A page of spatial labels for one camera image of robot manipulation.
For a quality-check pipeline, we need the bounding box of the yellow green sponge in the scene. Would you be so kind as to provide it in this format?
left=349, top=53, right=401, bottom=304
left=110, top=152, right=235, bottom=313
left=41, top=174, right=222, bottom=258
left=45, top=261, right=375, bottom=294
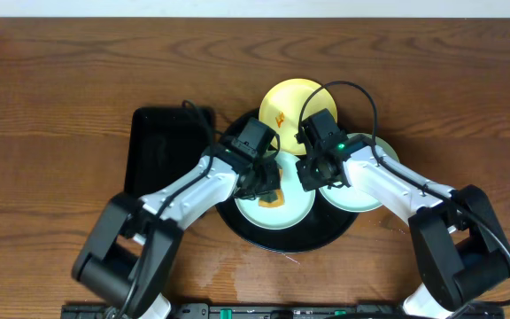
left=258, top=167, right=285, bottom=208

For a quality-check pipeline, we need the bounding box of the mint plate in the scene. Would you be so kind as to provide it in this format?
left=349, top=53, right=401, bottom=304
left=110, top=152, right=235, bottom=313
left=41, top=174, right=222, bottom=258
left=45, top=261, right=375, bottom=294
left=319, top=133, right=400, bottom=213
left=235, top=152, right=315, bottom=230

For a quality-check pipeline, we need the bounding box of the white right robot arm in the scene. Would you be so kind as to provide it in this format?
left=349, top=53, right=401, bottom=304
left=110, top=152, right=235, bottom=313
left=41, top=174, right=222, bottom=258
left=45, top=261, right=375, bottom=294
left=297, top=131, right=510, bottom=318

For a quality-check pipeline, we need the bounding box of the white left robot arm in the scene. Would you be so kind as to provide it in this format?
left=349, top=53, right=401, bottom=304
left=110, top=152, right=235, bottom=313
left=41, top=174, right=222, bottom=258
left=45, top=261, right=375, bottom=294
left=72, top=148, right=251, bottom=319

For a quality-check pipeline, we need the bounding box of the black round tray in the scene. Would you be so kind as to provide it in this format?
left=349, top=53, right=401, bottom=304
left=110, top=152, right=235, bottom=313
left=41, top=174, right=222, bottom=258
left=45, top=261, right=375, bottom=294
left=213, top=107, right=359, bottom=254

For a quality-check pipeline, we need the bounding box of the black rectangular tray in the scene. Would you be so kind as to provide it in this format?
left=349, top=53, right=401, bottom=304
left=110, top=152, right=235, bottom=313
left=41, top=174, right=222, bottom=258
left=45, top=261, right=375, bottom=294
left=124, top=106, right=214, bottom=198

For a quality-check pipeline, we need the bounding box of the yellow plate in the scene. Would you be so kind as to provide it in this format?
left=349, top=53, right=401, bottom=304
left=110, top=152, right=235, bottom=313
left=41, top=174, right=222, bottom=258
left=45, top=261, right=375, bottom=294
left=259, top=78, right=338, bottom=156

